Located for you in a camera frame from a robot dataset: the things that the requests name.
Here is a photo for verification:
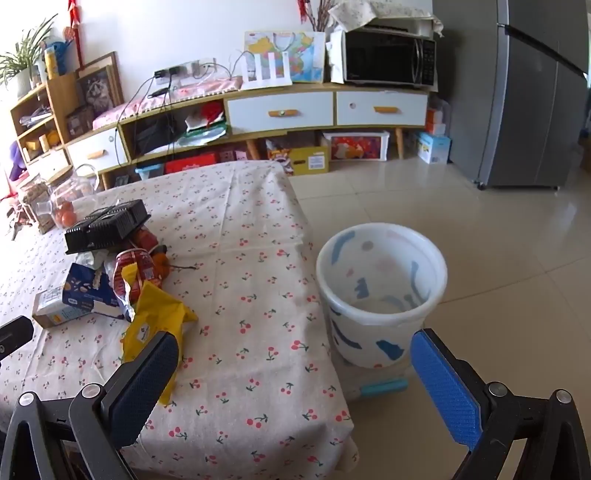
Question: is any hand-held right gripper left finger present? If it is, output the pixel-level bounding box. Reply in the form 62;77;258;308
0;330;181;480

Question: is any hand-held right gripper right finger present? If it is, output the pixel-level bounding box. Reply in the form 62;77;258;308
410;329;591;480

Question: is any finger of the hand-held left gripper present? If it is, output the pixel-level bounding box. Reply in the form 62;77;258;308
0;316;36;363

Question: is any white patterned trash bin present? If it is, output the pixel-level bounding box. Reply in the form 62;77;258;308
316;223;448;369

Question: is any clear box with blue latch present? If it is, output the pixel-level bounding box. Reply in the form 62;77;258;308
339;355;416;402

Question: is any yellow wrapper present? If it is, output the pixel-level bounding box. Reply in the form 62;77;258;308
121;280;199;407

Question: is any blue snack box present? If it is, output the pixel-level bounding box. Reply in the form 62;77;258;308
32;262;134;329

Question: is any orange peel with twig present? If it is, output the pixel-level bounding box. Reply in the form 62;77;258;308
152;251;200;280

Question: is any red snack packet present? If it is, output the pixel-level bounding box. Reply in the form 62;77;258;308
104;248;162;305

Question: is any woven storage basket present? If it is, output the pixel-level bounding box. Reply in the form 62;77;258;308
18;175;56;234

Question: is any black plastic tray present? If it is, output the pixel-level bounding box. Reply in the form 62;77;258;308
64;199;151;254

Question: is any clear glass jar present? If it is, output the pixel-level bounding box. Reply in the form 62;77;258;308
48;164;100;230

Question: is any small white cabinet drawer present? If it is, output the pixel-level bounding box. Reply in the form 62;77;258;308
66;127;129;175

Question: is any flat red box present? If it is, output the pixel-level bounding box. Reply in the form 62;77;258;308
164;152;218;175

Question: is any white and blue box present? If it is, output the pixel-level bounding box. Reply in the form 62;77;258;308
418;131;452;165

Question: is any black bag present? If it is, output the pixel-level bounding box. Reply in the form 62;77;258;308
134;117;174;155

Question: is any wooden shelf unit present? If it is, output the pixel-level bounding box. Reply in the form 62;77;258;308
10;71;84;185

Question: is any white storage box red print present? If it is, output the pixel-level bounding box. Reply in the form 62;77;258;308
322;130;391;162

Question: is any framed animal picture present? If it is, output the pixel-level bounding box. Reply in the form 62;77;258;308
76;52;124;121

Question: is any yellow cardboard box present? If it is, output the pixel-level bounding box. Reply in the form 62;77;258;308
265;138;331;176

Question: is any green potted plant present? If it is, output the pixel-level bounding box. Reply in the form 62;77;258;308
0;14;58;97

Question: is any white drawer with round hole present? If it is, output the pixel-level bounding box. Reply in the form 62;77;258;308
336;91;428;127

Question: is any pink patterned cloth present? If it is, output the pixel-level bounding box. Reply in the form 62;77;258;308
92;76;244;131

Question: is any grey refrigerator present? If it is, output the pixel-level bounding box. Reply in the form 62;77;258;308
431;0;591;190

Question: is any red hanging decoration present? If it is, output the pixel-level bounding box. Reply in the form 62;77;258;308
68;0;86;70

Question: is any white power strip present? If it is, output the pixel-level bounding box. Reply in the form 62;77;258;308
154;58;218;84

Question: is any wooden white tv cabinet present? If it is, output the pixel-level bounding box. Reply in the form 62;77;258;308
65;76;430;190

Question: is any white slotted rack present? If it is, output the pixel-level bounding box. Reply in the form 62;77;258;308
241;51;293;90

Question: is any black microwave oven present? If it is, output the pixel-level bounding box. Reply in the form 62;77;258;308
342;27;437;87

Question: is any colourful map poster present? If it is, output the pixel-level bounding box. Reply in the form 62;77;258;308
244;30;326;84

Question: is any floral cloth cover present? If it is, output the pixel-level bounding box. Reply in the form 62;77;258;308
329;0;444;38

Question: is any white drawer with dotted handle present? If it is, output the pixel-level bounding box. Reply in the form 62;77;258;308
226;91;334;136

